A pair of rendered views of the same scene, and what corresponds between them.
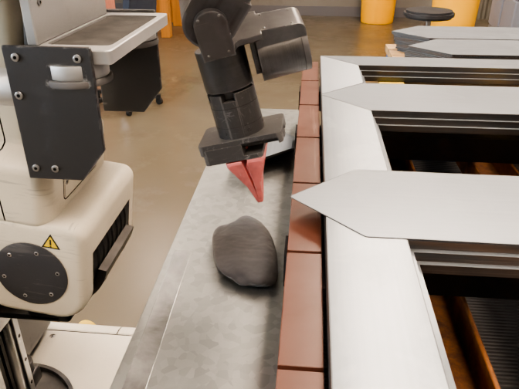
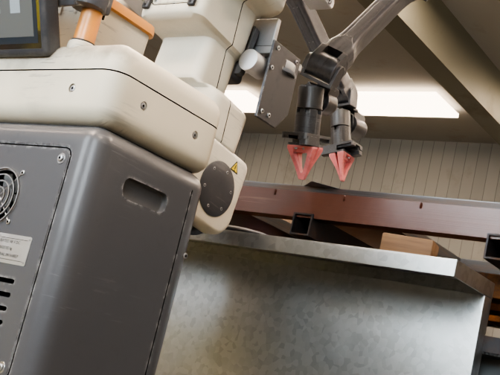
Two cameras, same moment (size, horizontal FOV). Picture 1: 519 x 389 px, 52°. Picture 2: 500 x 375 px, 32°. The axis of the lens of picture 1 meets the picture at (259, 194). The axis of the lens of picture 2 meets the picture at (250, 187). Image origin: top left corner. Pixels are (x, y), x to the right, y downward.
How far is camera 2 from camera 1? 1.84 m
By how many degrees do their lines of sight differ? 69
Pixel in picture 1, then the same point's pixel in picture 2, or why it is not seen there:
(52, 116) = (277, 85)
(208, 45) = (335, 81)
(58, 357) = not seen: outside the picture
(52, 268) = (230, 187)
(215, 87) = (317, 104)
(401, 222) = not seen: hidden behind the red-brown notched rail
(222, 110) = (316, 117)
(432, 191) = not seen: hidden behind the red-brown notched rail
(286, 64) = (332, 107)
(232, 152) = (316, 140)
